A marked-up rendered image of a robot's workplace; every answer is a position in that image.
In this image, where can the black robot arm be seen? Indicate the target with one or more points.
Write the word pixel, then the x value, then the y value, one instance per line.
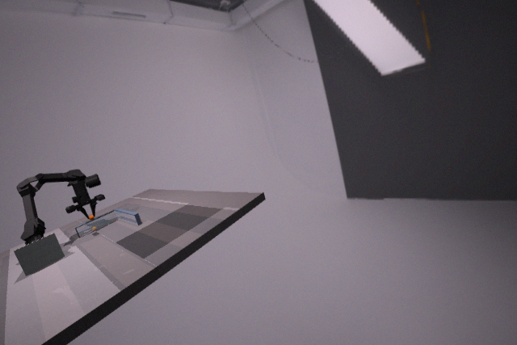
pixel 34 227

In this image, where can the clear low corner walls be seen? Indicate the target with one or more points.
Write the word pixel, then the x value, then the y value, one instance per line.
pixel 105 220

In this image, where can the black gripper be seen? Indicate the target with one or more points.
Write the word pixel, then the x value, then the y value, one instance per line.
pixel 84 199

